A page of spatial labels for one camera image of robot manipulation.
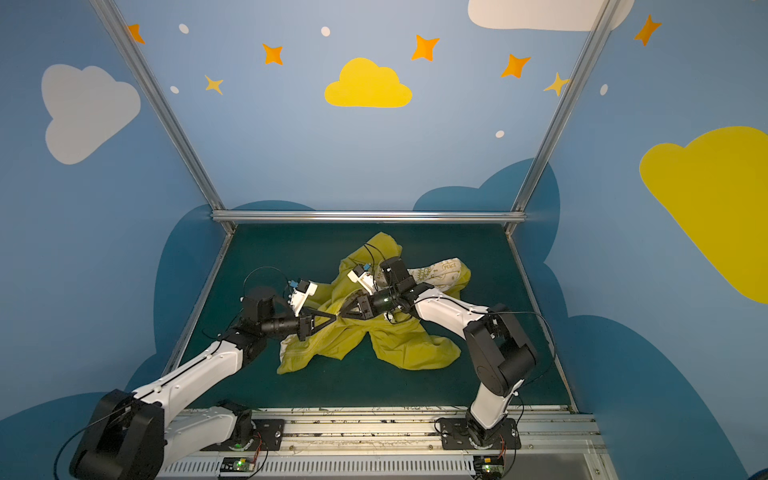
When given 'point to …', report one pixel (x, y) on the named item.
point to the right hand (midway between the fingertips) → (347, 312)
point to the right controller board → (488, 466)
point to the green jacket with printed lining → (398, 344)
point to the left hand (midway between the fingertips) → (334, 316)
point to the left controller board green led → (237, 464)
